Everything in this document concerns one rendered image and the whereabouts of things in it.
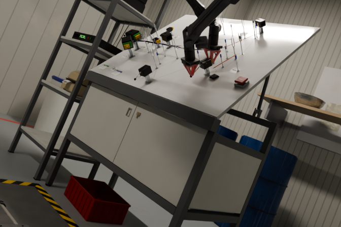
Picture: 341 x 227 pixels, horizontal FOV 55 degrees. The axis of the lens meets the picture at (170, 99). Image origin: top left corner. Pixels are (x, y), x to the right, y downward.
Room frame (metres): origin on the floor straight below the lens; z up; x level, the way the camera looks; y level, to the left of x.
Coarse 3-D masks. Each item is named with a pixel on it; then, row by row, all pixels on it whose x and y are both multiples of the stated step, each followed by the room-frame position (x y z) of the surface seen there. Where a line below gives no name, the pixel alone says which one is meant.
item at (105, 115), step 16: (96, 96) 2.26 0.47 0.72; (112, 96) 2.15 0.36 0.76; (80, 112) 2.33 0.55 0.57; (96, 112) 2.21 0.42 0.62; (112, 112) 2.10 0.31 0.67; (128, 112) 2.01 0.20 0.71; (80, 128) 2.28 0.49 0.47; (96, 128) 2.16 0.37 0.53; (112, 128) 2.06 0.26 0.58; (96, 144) 2.11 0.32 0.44; (112, 144) 2.01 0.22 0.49; (112, 160) 1.97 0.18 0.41
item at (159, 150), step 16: (144, 112) 1.91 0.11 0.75; (160, 112) 1.82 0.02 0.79; (128, 128) 1.96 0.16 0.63; (144, 128) 1.87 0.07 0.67; (160, 128) 1.79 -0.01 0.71; (176, 128) 1.72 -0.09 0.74; (192, 128) 1.65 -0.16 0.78; (128, 144) 1.92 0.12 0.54; (144, 144) 1.84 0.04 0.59; (160, 144) 1.76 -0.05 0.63; (176, 144) 1.69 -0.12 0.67; (192, 144) 1.62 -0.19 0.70; (128, 160) 1.88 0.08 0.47; (144, 160) 1.80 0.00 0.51; (160, 160) 1.73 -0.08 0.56; (176, 160) 1.66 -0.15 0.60; (192, 160) 1.59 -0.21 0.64; (144, 176) 1.77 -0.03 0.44; (160, 176) 1.70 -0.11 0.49; (176, 176) 1.63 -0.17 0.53; (160, 192) 1.67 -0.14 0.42; (176, 192) 1.61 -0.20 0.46
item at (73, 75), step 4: (72, 72) 2.60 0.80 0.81; (76, 72) 2.58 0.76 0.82; (68, 76) 2.60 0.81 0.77; (72, 76) 2.57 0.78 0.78; (76, 76) 2.54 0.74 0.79; (72, 80) 2.53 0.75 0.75; (76, 80) 2.51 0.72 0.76; (84, 80) 2.49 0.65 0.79; (88, 80) 2.51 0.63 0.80; (64, 84) 2.56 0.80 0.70; (68, 84) 2.53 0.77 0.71; (72, 84) 2.50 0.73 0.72; (84, 84) 2.50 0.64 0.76; (64, 88) 2.56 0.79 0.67; (68, 88) 2.51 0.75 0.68; (72, 88) 2.48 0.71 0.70; (80, 88) 2.48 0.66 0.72; (84, 88) 2.51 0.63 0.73; (80, 92) 2.49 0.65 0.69
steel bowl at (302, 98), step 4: (296, 92) 3.50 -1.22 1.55; (300, 92) 3.44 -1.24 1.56; (296, 96) 3.49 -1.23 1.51; (300, 96) 3.43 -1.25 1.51; (304, 96) 3.40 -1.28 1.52; (308, 96) 3.38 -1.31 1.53; (312, 96) 3.36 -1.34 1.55; (296, 100) 3.50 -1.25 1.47; (300, 100) 3.45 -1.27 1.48; (304, 100) 3.41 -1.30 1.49; (308, 100) 3.39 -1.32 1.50; (312, 100) 3.37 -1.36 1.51; (316, 100) 3.36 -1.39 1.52; (320, 100) 3.37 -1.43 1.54; (304, 104) 3.44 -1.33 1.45; (308, 104) 3.41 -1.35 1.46; (312, 104) 3.39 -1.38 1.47; (316, 104) 3.38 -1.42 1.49; (320, 104) 3.39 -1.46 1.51; (324, 104) 3.45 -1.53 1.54; (320, 108) 3.48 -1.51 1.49
